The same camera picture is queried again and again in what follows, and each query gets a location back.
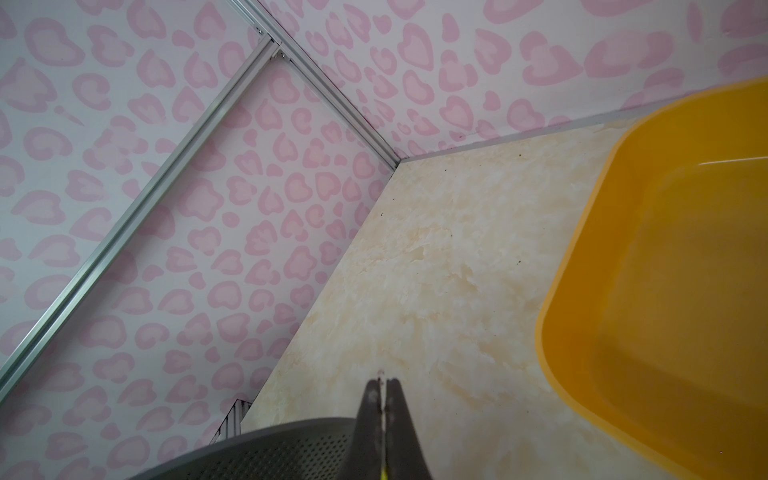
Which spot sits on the yellow plastic tray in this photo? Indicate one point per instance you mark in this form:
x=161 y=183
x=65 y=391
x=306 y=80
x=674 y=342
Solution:
x=655 y=327

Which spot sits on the aluminium corner frame post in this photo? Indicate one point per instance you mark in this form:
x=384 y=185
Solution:
x=258 y=17

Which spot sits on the diagonal aluminium frame bar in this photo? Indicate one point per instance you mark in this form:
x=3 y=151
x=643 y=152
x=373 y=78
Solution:
x=94 y=268

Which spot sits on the dark grey cable spool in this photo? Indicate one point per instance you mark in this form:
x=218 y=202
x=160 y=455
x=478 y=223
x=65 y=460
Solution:
x=308 y=449

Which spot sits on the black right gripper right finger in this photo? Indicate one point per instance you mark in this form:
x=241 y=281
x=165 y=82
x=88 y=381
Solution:
x=404 y=459

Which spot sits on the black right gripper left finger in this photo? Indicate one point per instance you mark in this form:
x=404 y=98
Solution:
x=363 y=459

